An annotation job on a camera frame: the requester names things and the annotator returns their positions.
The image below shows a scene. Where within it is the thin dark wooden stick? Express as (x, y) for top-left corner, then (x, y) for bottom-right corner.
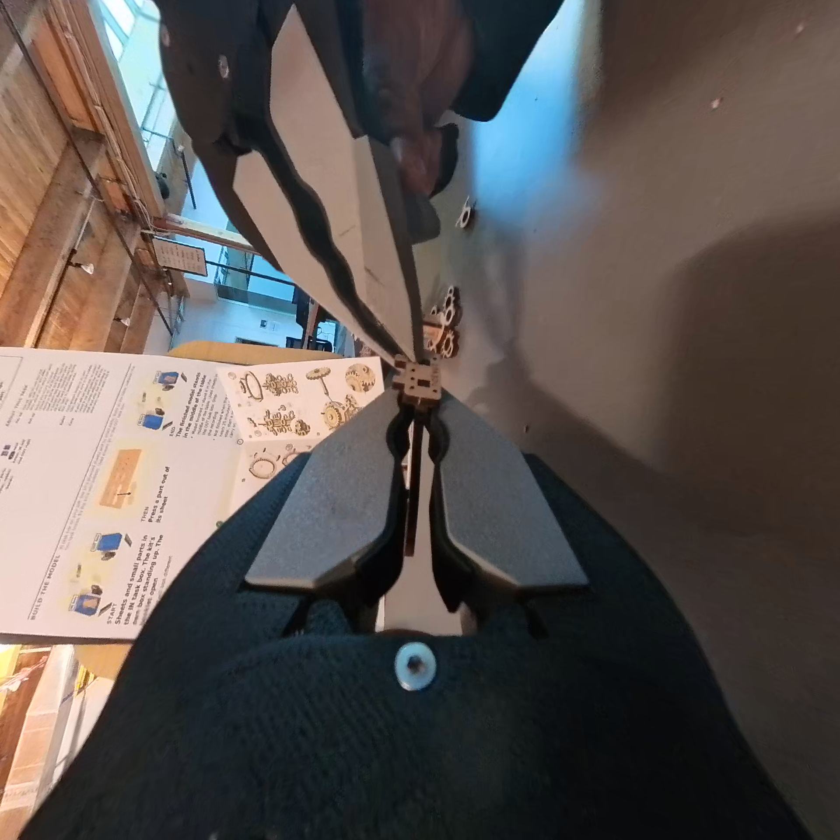
(403, 399), (429, 559)

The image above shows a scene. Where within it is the wooden ring model assembly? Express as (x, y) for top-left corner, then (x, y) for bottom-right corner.
(423, 284), (462, 362)

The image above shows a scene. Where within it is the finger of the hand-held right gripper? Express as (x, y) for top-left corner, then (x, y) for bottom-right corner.
(270, 5), (424, 361)
(231, 146), (403, 361)

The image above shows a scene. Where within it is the person's right hand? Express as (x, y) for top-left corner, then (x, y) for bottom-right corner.
(361, 0), (475, 198)

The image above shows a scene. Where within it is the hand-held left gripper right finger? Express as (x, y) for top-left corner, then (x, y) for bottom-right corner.
(428, 392), (589, 613)

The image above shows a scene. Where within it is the white task card with text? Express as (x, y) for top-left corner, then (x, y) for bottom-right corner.
(0, 346), (245, 645)

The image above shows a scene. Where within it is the small perforated wooden block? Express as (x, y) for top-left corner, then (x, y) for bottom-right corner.
(392, 353), (442, 403)

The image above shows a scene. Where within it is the hanging sign board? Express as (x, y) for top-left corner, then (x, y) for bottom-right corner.
(153, 235), (209, 282)

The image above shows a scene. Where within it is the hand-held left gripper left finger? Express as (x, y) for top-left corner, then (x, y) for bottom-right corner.
(244, 387), (413, 611)

